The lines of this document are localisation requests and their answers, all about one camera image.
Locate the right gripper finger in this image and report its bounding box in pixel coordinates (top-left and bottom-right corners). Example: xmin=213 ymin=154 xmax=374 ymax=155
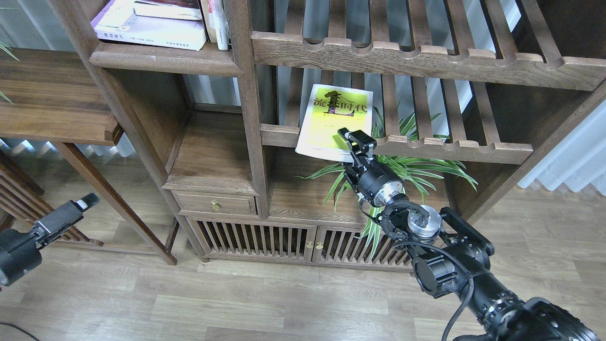
xmin=338 ymin=128 xmax=377 ymax=164

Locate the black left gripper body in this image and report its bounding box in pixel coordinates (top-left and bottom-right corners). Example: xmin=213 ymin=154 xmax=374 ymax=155
xmin=0 ymin=227 xmax=44 ymax=287

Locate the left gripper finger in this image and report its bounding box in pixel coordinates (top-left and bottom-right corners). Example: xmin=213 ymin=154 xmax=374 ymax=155
xmin=31 ymin=193 xmax=100 ymax=250

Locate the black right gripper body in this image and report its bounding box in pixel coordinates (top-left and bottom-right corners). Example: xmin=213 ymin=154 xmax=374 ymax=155
xmin=342 ymin=154 xmax=406 ymax=207

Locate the yellow green book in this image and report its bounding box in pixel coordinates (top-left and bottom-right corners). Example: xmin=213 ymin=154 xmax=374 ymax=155
xmin=295 ymin=84 xmax=373 ymax=162

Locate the white purple book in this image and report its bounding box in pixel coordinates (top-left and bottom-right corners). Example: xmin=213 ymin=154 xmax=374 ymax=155
xmin=90 ymin=0 xmax=206 ymax=51

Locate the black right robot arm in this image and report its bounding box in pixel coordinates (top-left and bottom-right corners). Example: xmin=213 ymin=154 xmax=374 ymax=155
xmin=339 ymin=128 xmax=597 ymax=341

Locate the spider plant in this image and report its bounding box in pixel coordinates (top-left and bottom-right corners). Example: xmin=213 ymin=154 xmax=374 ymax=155
xmin=298 ymin=102 xmax=479 ymax=259

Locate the wooden side table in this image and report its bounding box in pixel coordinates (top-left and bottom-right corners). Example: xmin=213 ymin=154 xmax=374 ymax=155
xmin=1 ymin=48 xmax=179 ymax=265

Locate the dark wooden bookshelf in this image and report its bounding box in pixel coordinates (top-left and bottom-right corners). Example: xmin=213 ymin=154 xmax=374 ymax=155
xmin=49 ymin=0 xmax=605 ymax=269

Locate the upright white book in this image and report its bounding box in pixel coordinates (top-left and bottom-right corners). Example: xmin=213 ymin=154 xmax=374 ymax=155
xmin=208 ymin=0 xmax=230 ymax=51

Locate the white curtain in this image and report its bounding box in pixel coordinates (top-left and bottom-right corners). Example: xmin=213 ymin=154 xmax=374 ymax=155
xmin=517 ymin=103 xmax=606 ymax=196

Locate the black floor cable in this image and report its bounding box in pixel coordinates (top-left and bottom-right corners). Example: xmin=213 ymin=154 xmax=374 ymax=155
xmin=0 ymin=323 xmax=41 ymax=341

